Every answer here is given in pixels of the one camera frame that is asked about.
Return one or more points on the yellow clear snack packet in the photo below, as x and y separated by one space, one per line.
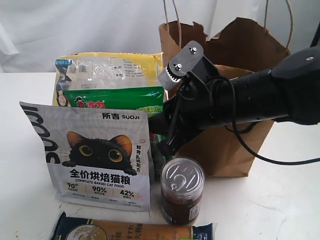
104 70

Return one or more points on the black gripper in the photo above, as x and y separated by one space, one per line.
196 106

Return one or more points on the clear jar with metal lid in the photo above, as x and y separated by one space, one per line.
182 183

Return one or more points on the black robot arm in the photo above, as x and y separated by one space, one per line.
288 92

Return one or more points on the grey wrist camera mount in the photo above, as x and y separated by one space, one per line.
190 61

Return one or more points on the white backdrop cloth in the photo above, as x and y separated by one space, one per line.
34 33

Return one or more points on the green snack packet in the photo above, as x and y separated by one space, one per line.
149 99

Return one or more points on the spaghetti pasta package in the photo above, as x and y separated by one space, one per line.
75 228

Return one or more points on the grey cat food bag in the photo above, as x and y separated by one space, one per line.
95 156

